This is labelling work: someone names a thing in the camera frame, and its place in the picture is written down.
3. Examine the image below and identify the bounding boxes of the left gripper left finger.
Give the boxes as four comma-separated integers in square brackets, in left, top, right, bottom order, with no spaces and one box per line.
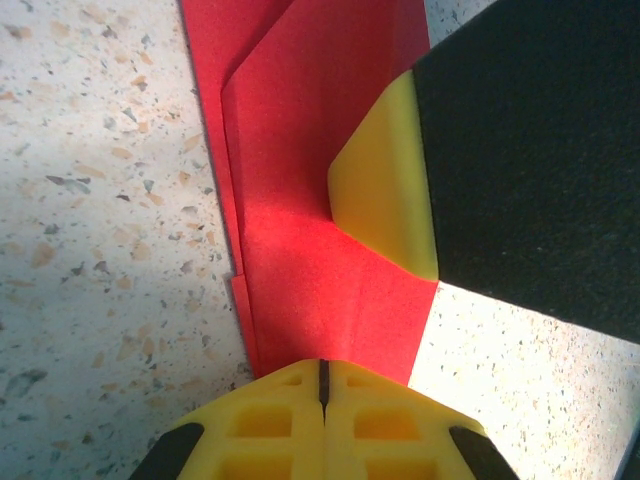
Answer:
[129,359,326,480]

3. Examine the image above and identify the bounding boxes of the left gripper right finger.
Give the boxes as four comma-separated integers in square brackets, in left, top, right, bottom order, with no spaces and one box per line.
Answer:
[324,359,521,480]

